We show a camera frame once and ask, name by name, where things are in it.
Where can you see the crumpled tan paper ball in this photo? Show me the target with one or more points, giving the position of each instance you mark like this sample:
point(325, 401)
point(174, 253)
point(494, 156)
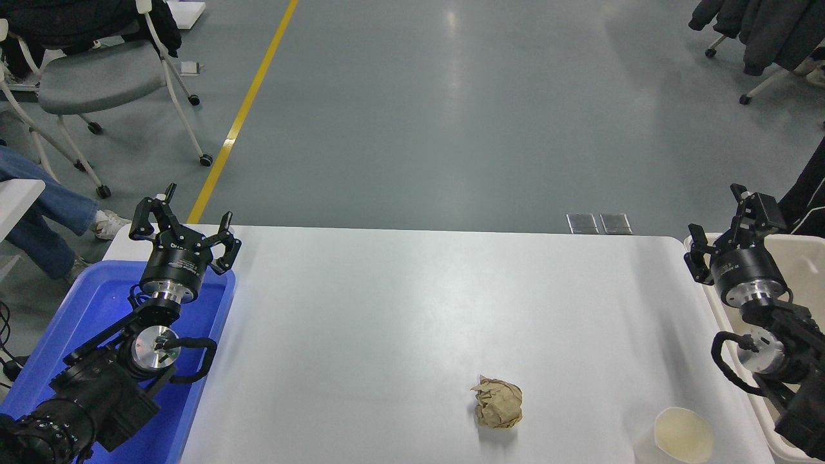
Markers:
point(497, 403)

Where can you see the grey seat white frame chair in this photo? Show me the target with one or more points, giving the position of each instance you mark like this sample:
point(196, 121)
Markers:
point(97, 77)

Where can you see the black jacket on chair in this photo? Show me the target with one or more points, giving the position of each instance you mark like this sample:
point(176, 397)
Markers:
point(71, 19)

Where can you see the white paper cup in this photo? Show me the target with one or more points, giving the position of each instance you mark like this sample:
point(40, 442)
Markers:
point(683, 435)

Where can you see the large pale plastic bin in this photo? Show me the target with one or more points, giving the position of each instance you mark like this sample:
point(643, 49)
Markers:
point(805, 264)

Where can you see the white frame wheeled chair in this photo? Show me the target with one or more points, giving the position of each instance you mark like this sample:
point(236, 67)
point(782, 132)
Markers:
point(764, 84)

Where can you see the white flat board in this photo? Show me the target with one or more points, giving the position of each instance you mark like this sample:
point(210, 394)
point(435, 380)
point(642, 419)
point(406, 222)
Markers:
point(187, 11)

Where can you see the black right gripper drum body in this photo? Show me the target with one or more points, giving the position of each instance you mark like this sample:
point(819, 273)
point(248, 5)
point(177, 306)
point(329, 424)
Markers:
point(747, 270)

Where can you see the metal floor plate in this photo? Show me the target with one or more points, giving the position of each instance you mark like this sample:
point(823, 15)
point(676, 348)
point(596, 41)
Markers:
point(615, 223)
point(582, 223)

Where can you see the small white side table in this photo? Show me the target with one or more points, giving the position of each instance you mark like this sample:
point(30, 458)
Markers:
point(16, 196)

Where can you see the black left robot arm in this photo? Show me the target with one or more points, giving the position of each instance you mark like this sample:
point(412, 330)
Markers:
point(97, 393)

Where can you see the blue plastic tray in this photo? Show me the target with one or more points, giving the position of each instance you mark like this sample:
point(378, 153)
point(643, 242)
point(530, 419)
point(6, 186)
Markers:
point(84, 309)

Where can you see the small white floor box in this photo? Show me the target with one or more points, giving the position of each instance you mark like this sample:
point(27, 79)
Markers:
point(190, 67)

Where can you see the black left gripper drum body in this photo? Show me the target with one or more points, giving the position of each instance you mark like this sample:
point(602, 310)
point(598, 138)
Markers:
point(177, 261)

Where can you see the dark coats on chair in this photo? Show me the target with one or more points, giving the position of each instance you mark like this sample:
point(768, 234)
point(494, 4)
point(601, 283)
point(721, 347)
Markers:
point(767, 29)

